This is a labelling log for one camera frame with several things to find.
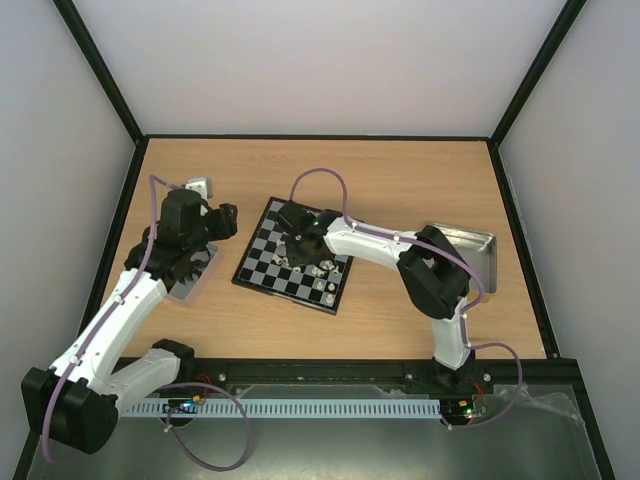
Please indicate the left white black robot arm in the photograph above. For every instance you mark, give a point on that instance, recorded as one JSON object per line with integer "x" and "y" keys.
{"x": 79, "y": 399}

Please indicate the white chess piece cluster centre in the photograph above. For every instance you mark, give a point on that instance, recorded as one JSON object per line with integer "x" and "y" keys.
{"x": 288, "y": 255}

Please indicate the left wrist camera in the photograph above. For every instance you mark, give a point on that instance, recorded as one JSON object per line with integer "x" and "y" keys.
{"x": 201, "y": 185}

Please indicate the light blue cable duct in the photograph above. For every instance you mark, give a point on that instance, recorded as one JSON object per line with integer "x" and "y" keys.
{"x": 219, "y": 408}

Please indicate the pile of black chess pieces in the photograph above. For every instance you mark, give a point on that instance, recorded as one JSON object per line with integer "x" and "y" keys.
{"x": 196, "y": 266}

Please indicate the metal tray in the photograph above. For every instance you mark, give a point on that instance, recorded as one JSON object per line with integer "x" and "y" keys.
{"x": 187, "y": 295}
{"x": 479, "y": 250}

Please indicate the black aluminium frame rail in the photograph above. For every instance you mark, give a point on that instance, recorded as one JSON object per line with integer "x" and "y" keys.
{"x": 410, "y": 376}

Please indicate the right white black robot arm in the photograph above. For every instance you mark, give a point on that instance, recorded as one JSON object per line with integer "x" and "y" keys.
{"x": 434, "y": 274}

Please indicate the left metal tray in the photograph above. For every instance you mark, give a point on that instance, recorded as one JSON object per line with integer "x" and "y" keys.
{"x": 187, "y": 295}

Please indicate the right metal tray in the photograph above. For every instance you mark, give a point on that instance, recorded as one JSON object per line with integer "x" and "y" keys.
{"x": 479, "y": 250}

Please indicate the black and grey chessboard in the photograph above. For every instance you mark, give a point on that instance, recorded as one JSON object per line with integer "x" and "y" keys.
{"x": 264, "y": 267}

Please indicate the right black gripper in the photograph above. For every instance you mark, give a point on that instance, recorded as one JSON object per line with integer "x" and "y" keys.
{"x": 304, "y": 246}

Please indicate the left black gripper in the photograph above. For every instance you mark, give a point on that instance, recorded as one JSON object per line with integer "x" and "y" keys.
{"x": 227, "y": 224}

